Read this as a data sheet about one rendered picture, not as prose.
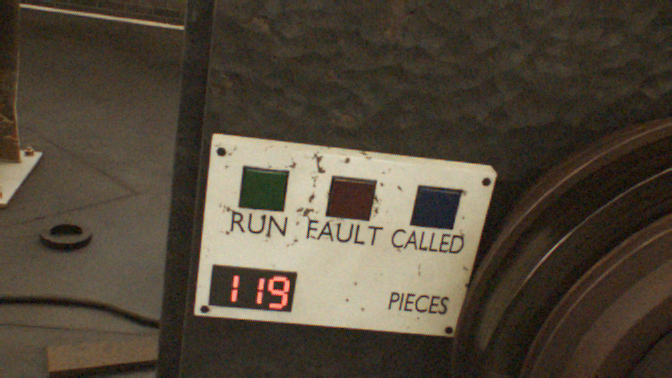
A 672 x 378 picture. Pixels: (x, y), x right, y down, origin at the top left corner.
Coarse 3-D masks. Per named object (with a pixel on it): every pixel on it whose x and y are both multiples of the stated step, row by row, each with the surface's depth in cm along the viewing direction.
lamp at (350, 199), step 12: (336, 180) 69; (336, 192) 70; (348, 192) 70; (360, 192) 70; (372, 192) 70; (336, 204) 70; (348, 204) 70; (360, 204) 70; (348, 216) 71; (360, 216) 71
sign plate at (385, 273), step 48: (240, 144) 68; (288, 144) 69; (240, 192) 69; (288, 192) 70; (384, 192) 71; (480, 192) 71; (240, 240) 71; (288, 240) 72; (336, 240) 72; (384, 240) 73; (432, 240) 73; (240, 288) 73; (288, 288) 73; (336, 288) 74; (384, 288) 75; (432, 288) 75
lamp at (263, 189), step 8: (248, 176) 68; (256, 176) 68; (264, 176) 68; (272, 176) 68; (280, 176) 69; (248, 184) 69; (256, 184) 69; (264, 184) 69; (272, 184) 69; (280, 184) 69; (248, 192) 69; (256, 192) 69; (264, 192) 69; (272, 192) 69; (280, 192) 69; (248, 200) 69; (256, 200) 69; (264, 200) 69; (272, 200) 69; (280, 200) 69; (272, 208) 70; (280, 208) 70
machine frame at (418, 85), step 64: (192, 0) 72; (256, 0) 65; (320, 0) 65; (384, 0) 66; (448, 0) 66; (512, 0) 67; (576, 0) 67; (640, 0) 68; (192, 64) 75; (256, 64) 67; (320, 64) 67; (384, 64) 68; (448, 64) 68; (512, 64) 69; (576, 64) 69; (640, 64) 70; (192, 128) 77; (256, 128) 69; (320, 128) 70; (384, 128) 70; (448, 128) 71; (512, 128) 71; (576, 128) 72; (192, 192) 80; (512, 192) 74; (192, 256) 74; (192, 320) 77; (256, 320) 77
